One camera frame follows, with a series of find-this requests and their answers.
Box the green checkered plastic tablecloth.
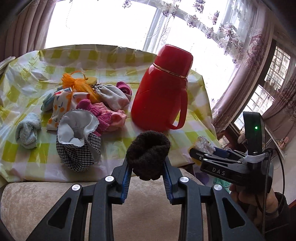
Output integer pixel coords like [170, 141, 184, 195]
[0, 44, 223, 183]

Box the red thermos jug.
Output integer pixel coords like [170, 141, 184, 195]
[130, 45, 193, 132]

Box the white fruit print pouch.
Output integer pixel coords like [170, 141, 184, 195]
[47, 90, 90, 131]

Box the black white checkered pouch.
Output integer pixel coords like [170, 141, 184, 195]
[56, 109, 101, 172]

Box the white floral sheer curtain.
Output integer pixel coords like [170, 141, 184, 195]
[122, 0, 255, 63]

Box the grey drawstring pouch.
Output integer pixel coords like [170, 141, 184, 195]
[94, 84, 130, 111]

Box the light blue rolled sock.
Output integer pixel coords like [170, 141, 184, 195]
[15, 113, 42, 149]

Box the magenta rolled sock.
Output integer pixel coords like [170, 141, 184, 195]
[116, 81, 132, 96]

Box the right hand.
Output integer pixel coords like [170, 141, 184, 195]
[230, 184, 278, 225]

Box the pink knitted sock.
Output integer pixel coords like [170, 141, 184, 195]
[76, 99, 127, 136]

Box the mauve floral curtain right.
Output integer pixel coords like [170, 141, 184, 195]
[212, 1, 295, 133]

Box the teal small sock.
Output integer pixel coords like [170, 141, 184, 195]
[41, 93, 54, 112]

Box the white fluffy small object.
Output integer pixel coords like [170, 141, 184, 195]
[194, 136, 216, 155]

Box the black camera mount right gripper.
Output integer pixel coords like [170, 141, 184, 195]
[243, 111, 265, 156]

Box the mauve curtain left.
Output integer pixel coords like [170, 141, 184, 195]
[1, 1, 57, 61]

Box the orange organza gift bag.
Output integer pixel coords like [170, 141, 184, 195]
[61, 70, 102, 103]

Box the dark brown fuzzy sock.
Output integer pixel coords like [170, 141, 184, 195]
[125, 131, 171, 181]

